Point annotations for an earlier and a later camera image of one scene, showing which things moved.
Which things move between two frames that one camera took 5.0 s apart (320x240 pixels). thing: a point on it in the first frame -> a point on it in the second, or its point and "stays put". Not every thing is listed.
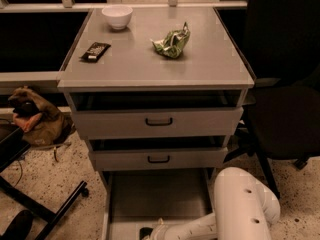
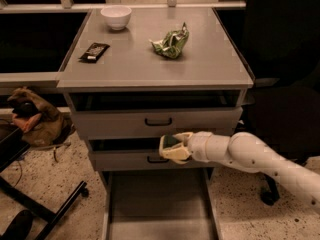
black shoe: x=19 y=227 stays put
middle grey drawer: x=158 y=154 stays put
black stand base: x=12 y=144 stays put
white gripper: x=157 y=232 -> x=198 y=146
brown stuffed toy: x=38 y=124 stays put
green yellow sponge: x=145 y=231 -> x=169 y=141
